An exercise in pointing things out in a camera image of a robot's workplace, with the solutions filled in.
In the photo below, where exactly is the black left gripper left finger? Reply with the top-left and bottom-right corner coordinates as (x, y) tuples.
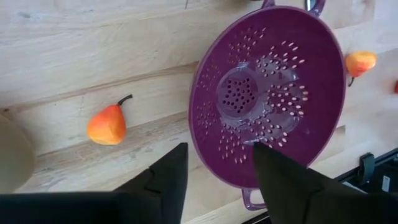
(0, 142), (189, 224)

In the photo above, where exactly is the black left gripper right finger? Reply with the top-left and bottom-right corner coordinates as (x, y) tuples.
(252, 141), (398, 224)

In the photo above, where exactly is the purple plastic colander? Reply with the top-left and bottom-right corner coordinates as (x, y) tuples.
(188, 0), (348, 212)

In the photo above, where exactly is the brown kiwi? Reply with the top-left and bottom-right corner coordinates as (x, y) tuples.
(0, 114), (36, 194)

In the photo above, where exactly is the black frame clamp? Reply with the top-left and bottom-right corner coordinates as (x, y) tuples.
(357, 152), (376, 186)

